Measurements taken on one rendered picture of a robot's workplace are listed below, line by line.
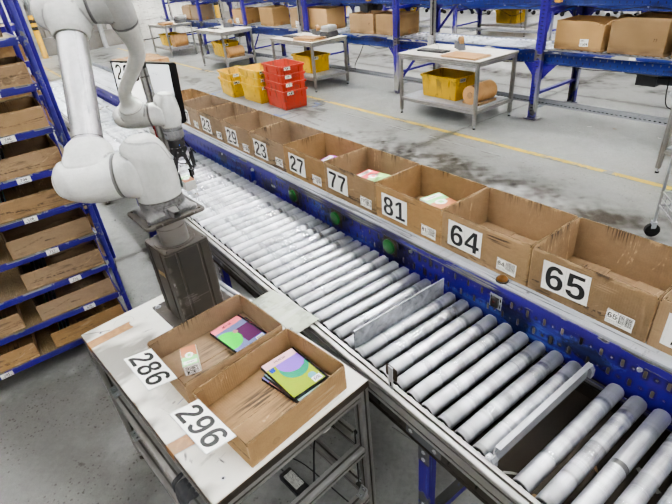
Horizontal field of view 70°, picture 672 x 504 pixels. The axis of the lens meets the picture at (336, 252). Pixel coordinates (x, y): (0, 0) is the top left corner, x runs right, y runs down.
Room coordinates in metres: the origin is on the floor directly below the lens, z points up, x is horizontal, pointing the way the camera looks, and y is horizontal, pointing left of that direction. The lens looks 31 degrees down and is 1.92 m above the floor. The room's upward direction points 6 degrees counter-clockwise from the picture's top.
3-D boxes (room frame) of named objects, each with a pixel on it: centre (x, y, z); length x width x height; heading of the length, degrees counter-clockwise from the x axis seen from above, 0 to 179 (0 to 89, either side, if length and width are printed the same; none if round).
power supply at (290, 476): (1.26, 0.27, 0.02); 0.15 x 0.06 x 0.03; 41
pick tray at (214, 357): (1.30, 0.45, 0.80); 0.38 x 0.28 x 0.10; 130
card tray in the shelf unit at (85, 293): (2.41, 1.59, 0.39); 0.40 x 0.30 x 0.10; 125
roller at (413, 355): (1.28, -0.32, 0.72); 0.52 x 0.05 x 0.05; 124
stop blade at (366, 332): (1.42, -0.22, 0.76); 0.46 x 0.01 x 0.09; 124
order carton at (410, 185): (1.91, -0.44, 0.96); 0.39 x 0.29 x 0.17; 34
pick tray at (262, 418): (1.06, 0.24, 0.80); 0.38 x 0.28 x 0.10; 132
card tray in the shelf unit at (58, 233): (2.42, 1.58, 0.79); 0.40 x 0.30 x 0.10; 126
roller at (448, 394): (1.12, -0.43, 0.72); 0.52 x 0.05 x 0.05; 124
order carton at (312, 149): (2.56, 0.01, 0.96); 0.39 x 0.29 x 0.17; 34
